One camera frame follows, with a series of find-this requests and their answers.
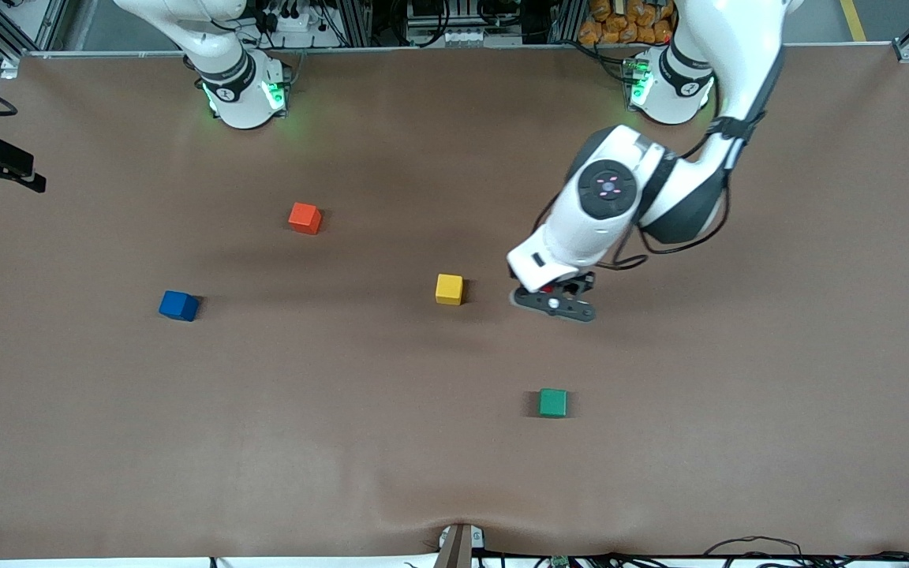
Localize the black cable bundle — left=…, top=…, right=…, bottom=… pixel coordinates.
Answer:
left=703, top=536, right=909, bottom=568

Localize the orange cube block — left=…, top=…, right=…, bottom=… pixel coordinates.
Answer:
left=288, top=202, right=323, bottom=236

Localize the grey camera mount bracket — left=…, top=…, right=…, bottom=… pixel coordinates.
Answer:
left=435, top=523, right=485, bottom=568

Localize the orange snack bag pile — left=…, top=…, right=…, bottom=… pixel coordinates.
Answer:
left=578, top=0, right=676, bottom=46

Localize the white terminal connector block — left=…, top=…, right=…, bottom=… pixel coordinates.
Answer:
left=439, top=28, right=525, bottom=47

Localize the white power strip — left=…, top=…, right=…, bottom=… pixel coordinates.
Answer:
left=260, top=0, right=321, bottom=34

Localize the blue cube block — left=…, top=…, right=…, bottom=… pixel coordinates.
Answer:
left=159, top=290, right=200, bottom=323

